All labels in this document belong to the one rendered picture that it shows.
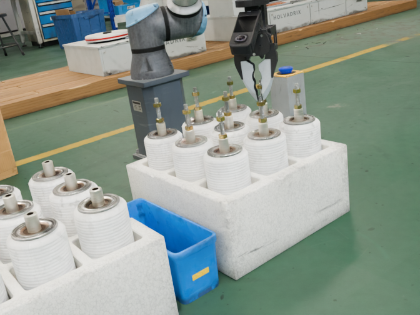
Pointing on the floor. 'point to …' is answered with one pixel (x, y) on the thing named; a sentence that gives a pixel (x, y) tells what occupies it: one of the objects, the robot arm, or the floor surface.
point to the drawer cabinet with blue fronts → (44, 19)
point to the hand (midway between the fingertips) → (259, 95)
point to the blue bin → (182, 249)
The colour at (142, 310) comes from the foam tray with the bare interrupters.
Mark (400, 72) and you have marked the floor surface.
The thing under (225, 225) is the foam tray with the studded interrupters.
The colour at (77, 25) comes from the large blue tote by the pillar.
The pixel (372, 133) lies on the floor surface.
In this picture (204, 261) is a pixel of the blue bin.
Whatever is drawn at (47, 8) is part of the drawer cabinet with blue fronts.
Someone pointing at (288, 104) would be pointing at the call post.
